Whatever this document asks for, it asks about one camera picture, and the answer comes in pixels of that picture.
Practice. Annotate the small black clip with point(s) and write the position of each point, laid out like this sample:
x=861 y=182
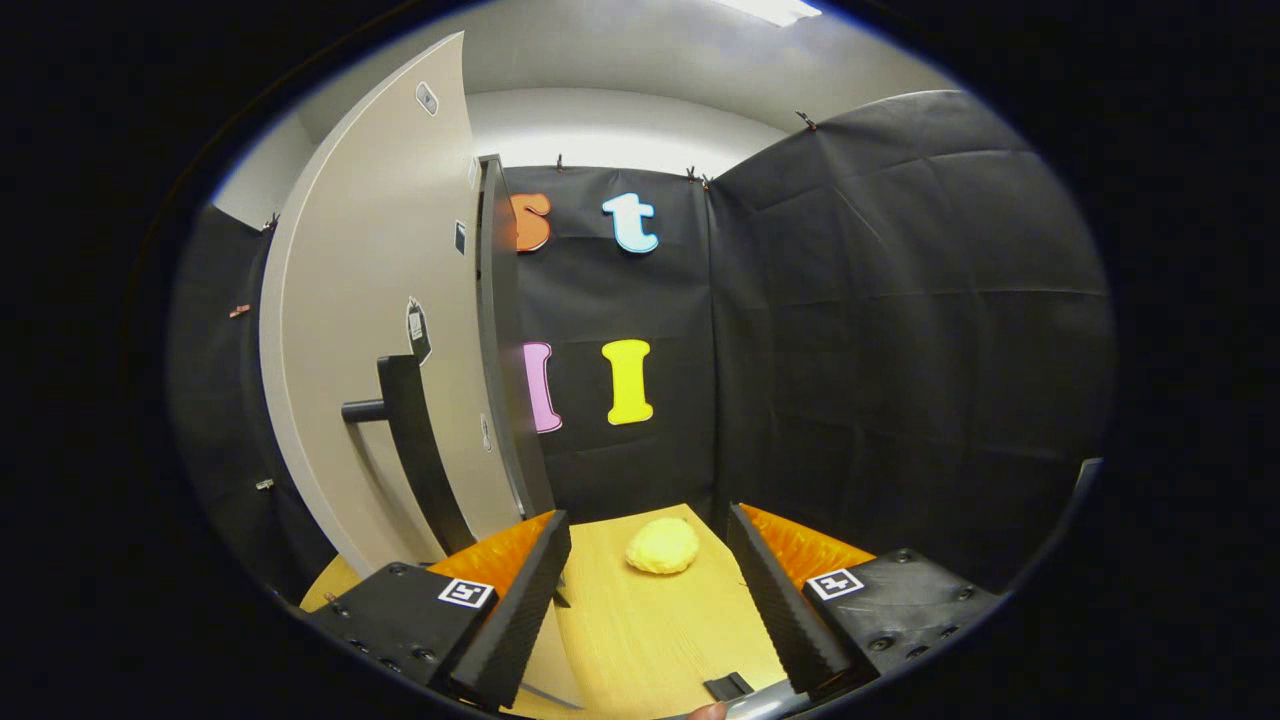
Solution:
x=728 y=687

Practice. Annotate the long ceiling light panel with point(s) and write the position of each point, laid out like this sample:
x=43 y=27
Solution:
x=770 y=10

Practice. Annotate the yellow lumpy object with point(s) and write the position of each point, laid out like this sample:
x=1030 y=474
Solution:
x=662 y=547

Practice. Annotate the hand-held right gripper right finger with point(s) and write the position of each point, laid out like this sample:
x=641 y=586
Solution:
x=780 y=610

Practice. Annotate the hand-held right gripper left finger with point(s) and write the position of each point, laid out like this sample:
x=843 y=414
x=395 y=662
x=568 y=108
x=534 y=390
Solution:
x=515 y=620

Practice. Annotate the black backdrop cloth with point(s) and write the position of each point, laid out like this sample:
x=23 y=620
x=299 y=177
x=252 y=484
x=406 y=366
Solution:
x=900 y=350

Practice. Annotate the beige cabinet door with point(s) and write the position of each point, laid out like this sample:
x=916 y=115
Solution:
x=370 y=250

